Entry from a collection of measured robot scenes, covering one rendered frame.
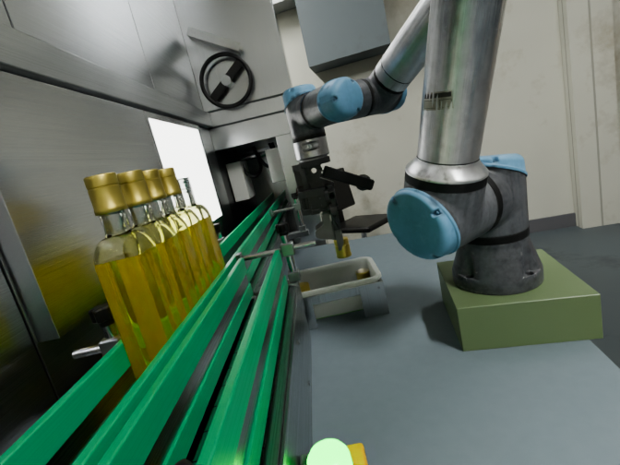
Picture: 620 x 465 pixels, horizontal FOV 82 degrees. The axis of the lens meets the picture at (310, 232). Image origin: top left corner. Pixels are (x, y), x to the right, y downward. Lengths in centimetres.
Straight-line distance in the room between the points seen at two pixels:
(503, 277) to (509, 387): 18
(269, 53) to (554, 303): 133
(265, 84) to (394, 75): 92
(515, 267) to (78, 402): 63
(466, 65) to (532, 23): 334
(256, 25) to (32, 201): 125
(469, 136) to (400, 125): 302
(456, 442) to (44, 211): 60
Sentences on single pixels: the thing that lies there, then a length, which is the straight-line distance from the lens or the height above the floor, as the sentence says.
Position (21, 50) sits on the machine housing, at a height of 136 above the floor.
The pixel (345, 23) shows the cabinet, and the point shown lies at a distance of 338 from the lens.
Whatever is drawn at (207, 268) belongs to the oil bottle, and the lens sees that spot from 63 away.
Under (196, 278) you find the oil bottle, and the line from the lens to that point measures 59.
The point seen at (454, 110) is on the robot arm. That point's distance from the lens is 51.
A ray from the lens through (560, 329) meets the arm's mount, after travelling 72.
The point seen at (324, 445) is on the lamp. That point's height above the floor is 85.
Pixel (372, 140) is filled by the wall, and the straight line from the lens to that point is 353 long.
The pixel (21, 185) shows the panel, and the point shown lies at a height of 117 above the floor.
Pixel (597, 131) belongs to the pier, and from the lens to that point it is 382.
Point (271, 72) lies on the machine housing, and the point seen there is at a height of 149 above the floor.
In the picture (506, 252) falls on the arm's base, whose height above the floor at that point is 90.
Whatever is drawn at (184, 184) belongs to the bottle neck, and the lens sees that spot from 68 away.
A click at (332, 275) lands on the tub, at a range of 97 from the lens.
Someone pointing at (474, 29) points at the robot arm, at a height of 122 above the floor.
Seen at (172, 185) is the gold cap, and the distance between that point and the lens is 62.
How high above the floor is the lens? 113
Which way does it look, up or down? 12 degrees down
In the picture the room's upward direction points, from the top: 13 degrees counter-clockwise
